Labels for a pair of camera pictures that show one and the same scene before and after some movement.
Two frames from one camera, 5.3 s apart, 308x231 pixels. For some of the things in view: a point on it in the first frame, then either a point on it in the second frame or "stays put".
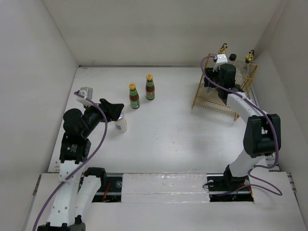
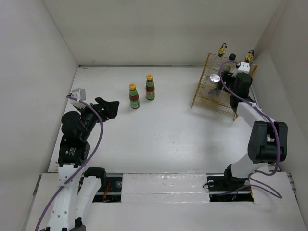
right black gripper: (209, 73) to (227, 76)
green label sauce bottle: (149, 87) stays put
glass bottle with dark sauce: (232, 57) stays put
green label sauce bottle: (134, 96) stays put
